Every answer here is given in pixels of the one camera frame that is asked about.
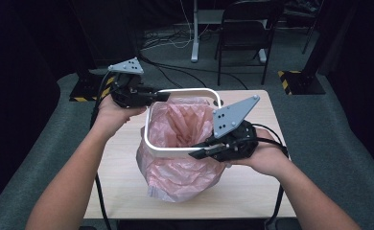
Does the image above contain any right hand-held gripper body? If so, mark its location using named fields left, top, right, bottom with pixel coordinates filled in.
left=207, top=94, right=261, bottom=162

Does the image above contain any black curtain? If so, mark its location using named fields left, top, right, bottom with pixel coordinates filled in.
left=318, top=0, right=374, bottom=175
left=0, top=0, right=90, bottom=219

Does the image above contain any white bin rim ring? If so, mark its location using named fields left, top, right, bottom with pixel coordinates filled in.
left=143, top=87, right=222, bottom=159

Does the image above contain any pink plastic trash bag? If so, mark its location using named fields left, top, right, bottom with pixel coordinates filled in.
left=136, top=97, right=226, bottom=204

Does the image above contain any hand-held gripper cable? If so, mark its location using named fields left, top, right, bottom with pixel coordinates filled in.
left=89, top=71, right=113, bottom=230
left=251, top=123, right=291, bottom=230

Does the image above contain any person's right hand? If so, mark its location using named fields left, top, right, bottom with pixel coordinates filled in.
left=224, top=127, right=293, bottom=178

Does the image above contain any tangle of floor cables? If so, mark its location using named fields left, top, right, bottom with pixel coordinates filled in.
left=140, top=0, right=215, bottom=52

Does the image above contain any person's left hand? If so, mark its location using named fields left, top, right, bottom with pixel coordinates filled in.
left=92, top=95, right=147, bottom=138

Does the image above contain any left hand-held gripper cable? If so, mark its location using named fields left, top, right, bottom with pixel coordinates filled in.
left=89, top=71, right=113, bottom=230

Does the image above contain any black stand with striped base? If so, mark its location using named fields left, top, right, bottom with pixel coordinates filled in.
left=277, top=0, right=337, bottom=96
left=66, top=0, right=116, bottom=103

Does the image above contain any black floor cable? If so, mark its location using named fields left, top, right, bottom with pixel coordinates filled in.
left=139, top=54, right=248, bottom=91

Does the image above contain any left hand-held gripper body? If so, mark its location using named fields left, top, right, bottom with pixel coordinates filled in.
left=107, top=57, right=145, bottom=109

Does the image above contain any white desk frame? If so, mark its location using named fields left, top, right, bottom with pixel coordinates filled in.
left=175, top=0, right=269, bottom=64

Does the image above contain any black chair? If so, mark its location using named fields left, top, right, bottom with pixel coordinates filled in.
left=214, top=0, right=286, bottom=86

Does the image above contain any right hand-held gripper cable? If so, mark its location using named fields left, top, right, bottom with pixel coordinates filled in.
left=251, top=123, right=291, bottom=230

